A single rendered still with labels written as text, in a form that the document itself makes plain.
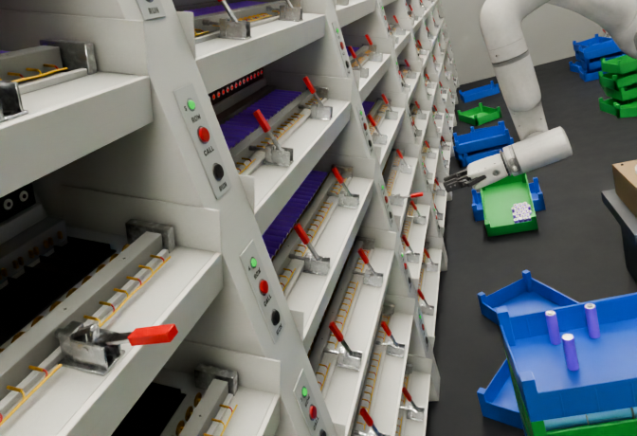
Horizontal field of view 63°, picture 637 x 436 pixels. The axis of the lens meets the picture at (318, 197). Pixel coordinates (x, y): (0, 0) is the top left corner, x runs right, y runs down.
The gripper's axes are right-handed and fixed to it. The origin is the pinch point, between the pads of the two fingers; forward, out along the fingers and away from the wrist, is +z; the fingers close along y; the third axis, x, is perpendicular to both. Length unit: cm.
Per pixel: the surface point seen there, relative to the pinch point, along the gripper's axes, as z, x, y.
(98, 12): 7, 63, -98
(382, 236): 16.0, 3.0, -27.9
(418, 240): 19.7, -19.6, 13.3
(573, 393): -16, -11, -75
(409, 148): 16.0, 3.2, 42.1
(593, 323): -22, -13, -58
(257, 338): 11, 25, -98
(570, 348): -18, -10, -66
